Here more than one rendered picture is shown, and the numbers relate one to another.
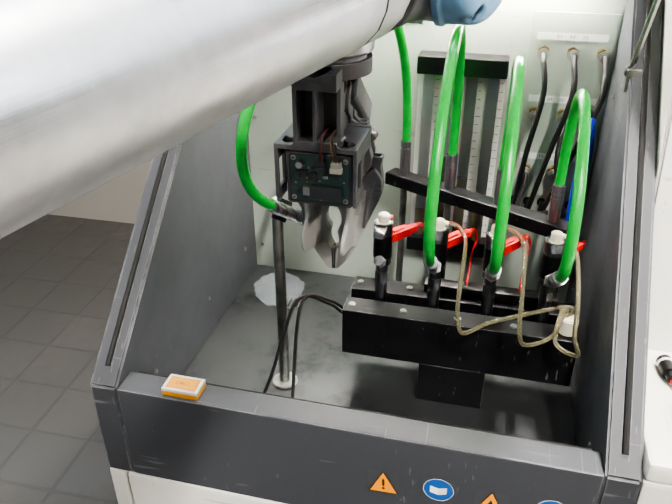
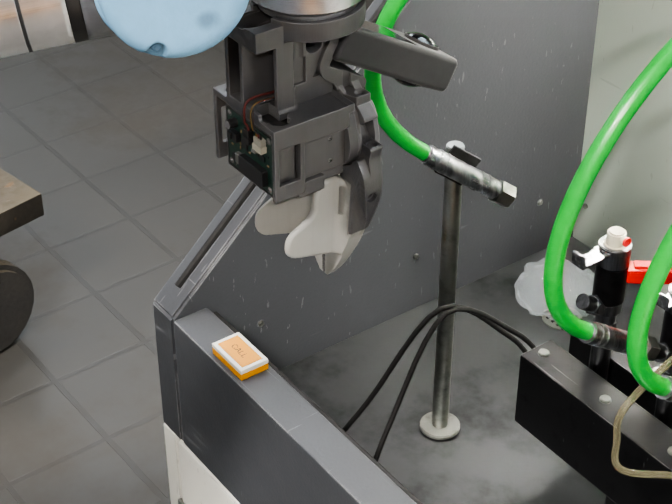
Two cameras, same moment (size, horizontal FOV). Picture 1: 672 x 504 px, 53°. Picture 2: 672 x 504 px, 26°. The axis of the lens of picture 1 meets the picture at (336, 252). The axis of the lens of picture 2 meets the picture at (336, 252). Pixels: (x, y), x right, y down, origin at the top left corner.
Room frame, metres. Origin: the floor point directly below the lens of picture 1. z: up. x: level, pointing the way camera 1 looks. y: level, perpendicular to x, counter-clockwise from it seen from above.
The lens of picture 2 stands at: (-0.05, -0.54, 1.81)
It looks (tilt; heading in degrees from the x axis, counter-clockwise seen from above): 35 degrees down; 40
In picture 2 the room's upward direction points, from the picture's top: straight up
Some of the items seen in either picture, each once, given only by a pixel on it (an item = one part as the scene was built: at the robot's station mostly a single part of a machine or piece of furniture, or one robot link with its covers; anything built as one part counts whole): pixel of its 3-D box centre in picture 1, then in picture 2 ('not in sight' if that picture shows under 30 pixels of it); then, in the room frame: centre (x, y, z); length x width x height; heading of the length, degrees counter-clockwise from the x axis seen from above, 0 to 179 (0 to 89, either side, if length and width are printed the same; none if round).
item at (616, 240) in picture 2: (384, 222); (616, 245); (0.86, -0.07, 1.11); 0.02 x 0.02 x 0.03
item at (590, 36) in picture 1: (560, 113); not in sight; (1.06, -0.37, 1.20); 0.13 x 0.03 x 0.31; 76
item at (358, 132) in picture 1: (327, 127); (299, 87); (0.55, 0.01, 1.36); 0.09 x 0.08 x 0.12; 166
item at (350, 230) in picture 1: (345, 235); (319, 234); (0.55, -0.01, 1.25); 0.06 x 0.03 x 0.09; 166
